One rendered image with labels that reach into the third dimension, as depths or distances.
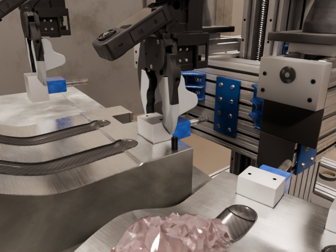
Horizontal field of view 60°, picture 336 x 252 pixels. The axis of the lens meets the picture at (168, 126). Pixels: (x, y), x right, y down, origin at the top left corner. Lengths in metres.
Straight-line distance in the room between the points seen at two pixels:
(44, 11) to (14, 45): 2.11
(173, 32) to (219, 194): 0.24
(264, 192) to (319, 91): 0.28
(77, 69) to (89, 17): 0.49
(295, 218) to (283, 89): 0.33
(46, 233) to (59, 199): 0.05
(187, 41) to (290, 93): 0.28
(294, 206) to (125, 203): 0.22
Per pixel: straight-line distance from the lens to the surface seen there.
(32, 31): 0.63
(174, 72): 0.41
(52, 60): 0.65
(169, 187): 0.44
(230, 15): 3.85
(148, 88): 0.47
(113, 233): 0.28
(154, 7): 0.43
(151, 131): 0.44
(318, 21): 0.74
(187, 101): 0.45
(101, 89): 3.07
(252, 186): 0.39
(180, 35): 0.43
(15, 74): 2.77
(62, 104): 1.02
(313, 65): 0.61
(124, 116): 0.60
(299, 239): 0.36
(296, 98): 0.63
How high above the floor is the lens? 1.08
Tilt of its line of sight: 21 degrees down
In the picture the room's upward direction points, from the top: straight up
